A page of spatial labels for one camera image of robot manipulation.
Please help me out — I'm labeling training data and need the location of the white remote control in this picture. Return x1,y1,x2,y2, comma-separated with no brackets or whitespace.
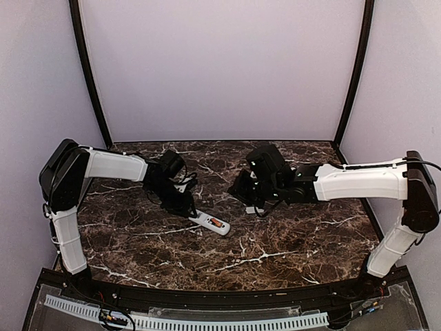
189,210,230,236

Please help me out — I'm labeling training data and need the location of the white slotted cable duct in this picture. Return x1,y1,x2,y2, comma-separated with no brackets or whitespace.
44,295,329,331

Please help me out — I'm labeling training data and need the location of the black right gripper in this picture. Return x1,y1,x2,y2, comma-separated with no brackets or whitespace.
228,169,283,209

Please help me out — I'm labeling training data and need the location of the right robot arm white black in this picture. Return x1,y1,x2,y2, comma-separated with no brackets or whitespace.
228,145,440,299

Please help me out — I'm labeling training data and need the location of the white battery cover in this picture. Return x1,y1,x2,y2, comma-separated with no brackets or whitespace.
245,207,265,214

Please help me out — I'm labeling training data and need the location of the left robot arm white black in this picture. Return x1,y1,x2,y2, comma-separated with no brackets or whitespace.
39,139,198,301

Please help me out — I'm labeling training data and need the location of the black left frame post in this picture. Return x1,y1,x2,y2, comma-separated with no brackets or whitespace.
68,0,113,149

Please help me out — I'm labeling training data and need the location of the orange battery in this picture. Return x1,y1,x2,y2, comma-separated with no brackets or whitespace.
209,218,224,228

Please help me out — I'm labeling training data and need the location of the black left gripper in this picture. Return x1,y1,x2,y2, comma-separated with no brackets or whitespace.
148,179,198,219

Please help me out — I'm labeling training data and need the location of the black right frame post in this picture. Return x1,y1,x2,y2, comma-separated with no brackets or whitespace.
333,0,375,148

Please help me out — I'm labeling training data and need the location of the black front table rail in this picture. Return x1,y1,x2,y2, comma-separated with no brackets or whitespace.
54,275,390,313

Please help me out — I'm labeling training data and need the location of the black frame post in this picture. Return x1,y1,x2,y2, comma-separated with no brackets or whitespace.
333,0,375,148
68,0,113,149

